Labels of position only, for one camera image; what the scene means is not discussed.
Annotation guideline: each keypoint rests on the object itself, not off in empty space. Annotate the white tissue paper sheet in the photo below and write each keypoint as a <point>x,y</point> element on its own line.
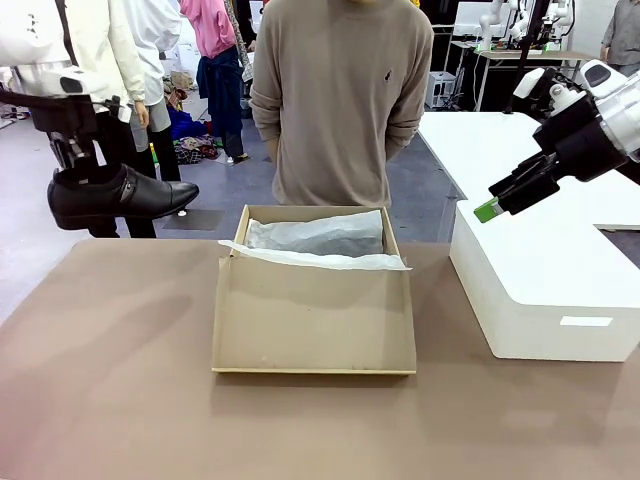
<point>320,235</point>

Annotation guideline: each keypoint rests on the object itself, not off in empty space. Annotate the white computer case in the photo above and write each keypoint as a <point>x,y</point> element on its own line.
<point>442,90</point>

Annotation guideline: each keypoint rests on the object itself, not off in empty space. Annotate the white label sticker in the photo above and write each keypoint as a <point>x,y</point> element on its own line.
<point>585,321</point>

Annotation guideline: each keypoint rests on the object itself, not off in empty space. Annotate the person in grey clothes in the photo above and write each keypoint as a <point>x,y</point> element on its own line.
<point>622,30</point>

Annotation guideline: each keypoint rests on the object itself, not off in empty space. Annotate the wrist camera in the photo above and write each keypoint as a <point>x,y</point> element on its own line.
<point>527,82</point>
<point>122,112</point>

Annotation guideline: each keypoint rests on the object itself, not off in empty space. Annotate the white foam block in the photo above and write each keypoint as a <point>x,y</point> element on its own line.
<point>540,280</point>

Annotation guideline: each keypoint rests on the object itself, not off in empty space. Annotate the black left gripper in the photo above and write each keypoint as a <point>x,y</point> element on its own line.
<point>65,115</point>

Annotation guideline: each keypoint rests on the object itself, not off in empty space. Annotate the bystander in grey shorts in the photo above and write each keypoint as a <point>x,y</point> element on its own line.
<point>155,30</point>

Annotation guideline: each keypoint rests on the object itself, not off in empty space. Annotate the person in pink hoodie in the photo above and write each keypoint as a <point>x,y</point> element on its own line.
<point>210,25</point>

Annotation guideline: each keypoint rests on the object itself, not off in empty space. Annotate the person in beige sweater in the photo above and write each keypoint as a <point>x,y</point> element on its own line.
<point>340,100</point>

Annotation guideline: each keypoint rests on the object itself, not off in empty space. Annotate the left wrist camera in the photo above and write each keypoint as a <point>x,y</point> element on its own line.
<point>122,112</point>

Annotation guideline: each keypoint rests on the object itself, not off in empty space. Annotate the bystander in cream jacket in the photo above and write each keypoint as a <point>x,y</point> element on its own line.
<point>115,45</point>

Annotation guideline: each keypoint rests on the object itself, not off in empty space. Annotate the white cardboard carton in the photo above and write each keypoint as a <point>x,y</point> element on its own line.
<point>187,55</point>

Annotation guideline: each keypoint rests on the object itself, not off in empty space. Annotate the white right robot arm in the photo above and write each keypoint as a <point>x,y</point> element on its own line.
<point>625,105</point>

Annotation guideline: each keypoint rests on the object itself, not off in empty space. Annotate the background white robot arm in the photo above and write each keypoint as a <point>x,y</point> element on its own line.
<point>489,22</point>
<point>520,17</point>
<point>560,15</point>

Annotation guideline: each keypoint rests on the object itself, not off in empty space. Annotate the white board panel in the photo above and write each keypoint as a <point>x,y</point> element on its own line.
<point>470,17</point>

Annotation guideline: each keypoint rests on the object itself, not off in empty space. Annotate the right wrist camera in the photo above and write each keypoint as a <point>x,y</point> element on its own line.
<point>527,82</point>

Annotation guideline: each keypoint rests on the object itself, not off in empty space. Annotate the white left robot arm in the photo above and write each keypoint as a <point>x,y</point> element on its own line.
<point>35,75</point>

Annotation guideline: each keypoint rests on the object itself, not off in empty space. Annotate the pile of colourful clothes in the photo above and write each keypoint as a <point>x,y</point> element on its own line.
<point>192,145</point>

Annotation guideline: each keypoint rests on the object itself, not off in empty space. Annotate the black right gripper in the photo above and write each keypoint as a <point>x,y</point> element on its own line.
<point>585,145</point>

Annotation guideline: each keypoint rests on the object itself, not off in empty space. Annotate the black leather dress shoe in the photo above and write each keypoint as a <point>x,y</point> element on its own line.
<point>125,200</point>

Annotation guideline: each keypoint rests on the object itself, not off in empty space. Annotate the cardboard shoe box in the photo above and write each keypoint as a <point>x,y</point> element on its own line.
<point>310,320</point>

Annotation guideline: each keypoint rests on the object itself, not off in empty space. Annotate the black stand pole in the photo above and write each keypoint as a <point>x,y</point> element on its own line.
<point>525,55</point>

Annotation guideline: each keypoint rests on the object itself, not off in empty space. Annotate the background lab table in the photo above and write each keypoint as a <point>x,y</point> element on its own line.
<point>525,56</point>

